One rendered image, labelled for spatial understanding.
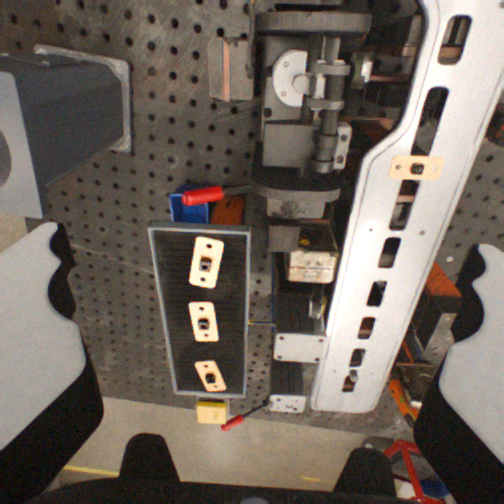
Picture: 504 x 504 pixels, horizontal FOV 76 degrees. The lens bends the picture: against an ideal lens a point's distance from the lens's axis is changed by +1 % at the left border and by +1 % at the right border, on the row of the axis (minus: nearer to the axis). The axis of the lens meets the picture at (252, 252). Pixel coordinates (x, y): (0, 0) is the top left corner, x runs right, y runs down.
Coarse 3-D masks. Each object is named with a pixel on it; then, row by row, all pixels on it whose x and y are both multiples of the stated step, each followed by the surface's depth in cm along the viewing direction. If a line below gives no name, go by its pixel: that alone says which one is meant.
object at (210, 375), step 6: (210, 360) 58; (198, 366) 59; (204, 366) 59; (210, 366) 59; (216, 366) 59; (204, 372) 60; (210, 372) 60; (216, 372) 60; (204, 378) 61; (210, 378) 59; (216, 378) 60; (222, 378) 61; (210, 384) 62; (216, 384) 61; (222, 384) 61; (210, 390) 63; (216, 390) 62
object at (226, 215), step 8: (224, 200) 86; (232, 200) 86; (240, 200) 86; (216, 208) 81; (224, 208) 82; (232, 208) 82; (240, 208) 82; (216, 216) 78; (224, 216) 78; (232, 216) 78; (240, 216) 78; (224, 224) 74; (232, 224) 74; (240, 224) 75
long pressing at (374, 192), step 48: (432, 0) 42; (480, 0) 42; (432, 48) 45; (480, 48) 45; (480, 96) 48; (384, 144) 52; (432, 144) 52; (480, 144) 52; (384, 192) 57; (432, 192) 56; (384, 240) 62; (432, 240) 61; (336, 288) 68; (336, 336) 76; (384, 336) 75; (336, 384) 85; (384, 384) 85
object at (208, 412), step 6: (198, 402) 67; (204, 402) 67; (210, 402) 67; (198, 408) 66; (204, 408) 66; (210, 408) 66; (216, 408) 66; (222, 408) 66; (198, 414) 68; (204, 414) 68; (210, 414) 67; (216, 414) 67; (222, 414) 67; (198, 420) 69; (204, 420) 69; (210, 420) 69; (216, 420) 68; (222, 420) 68
